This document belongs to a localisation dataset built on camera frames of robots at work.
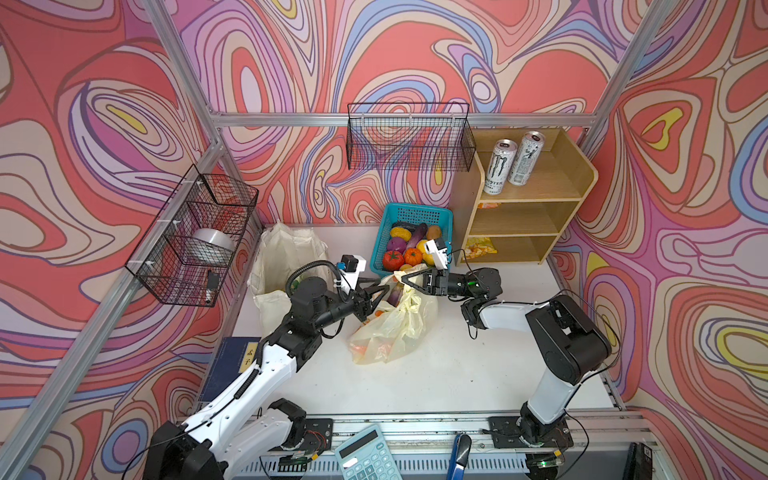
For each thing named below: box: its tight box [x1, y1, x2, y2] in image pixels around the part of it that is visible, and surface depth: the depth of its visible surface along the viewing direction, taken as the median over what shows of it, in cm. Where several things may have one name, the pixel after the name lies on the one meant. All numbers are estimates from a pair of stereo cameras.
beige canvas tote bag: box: [248, 222, 338, 337], surface depth 88 cm
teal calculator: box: [334, 424, 404, 480], surface depth 70 cm
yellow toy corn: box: [390, 226, 412, 242], surface depth 114 cm
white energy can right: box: [509, 131, 546, 186], surface depth 81 cm
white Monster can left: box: [484, 138, 518, 195], surface depth 78 cm
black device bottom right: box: [622, 442, 653, 480], surface depth 70 cm
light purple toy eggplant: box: [406, 222, 428, 250], surface depth 113 cm
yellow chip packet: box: [462, 237, 498, 260], surface depth 110 cm
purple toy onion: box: [387, 237, 407, 253], surface depth 110 cm
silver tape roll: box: [190, 228, 236, 251], surface depth 75 cm
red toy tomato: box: [382, 250, 405, 272], surface depth 104 cm
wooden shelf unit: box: [452, 127, 598, 266], surface depth 90 cm
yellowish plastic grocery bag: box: [349, 271, 439, 365], surface depth 76 cm
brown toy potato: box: [426, 225, 441, 240], surface depth 113 cm
